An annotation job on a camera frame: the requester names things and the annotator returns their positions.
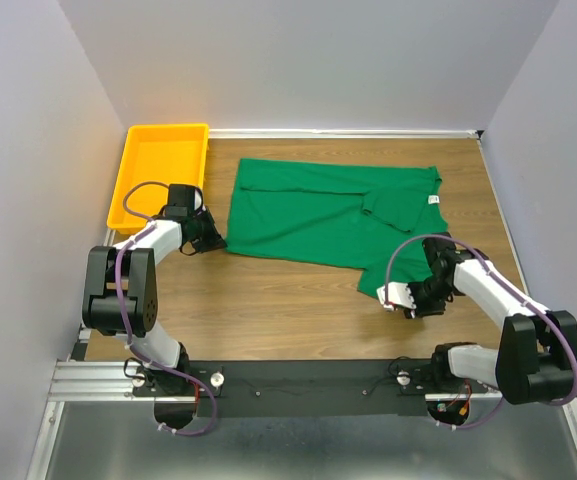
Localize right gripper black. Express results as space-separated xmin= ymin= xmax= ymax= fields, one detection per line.
xmin=400 ymin=275 xmax=457 ymax=319

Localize green t shirt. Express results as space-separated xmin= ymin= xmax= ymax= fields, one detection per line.
xmin=226 ymin=158 xmax=448 ymax=297

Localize yellow plastic tray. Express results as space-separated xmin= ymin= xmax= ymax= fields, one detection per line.
xmin=107 ymin=123 xmax=209 ymax=235

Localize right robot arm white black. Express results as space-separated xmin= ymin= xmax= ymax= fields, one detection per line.
xmin=382 ymin=233 xmax=577 ymax=405

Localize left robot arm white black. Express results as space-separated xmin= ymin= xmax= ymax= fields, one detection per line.
xmin=82 ymin=181 xmax=227 ymax=395

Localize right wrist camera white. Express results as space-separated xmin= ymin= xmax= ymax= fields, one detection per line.
xmin=377 ymin=282 xmax=416 ymax=319

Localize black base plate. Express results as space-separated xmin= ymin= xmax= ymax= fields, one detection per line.
xmin=123 ymin=356 xmax=473 ymax=431

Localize aluminium front rail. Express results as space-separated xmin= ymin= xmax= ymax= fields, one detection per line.
xmin=49 ymin=358 xmax=494 ymax=402

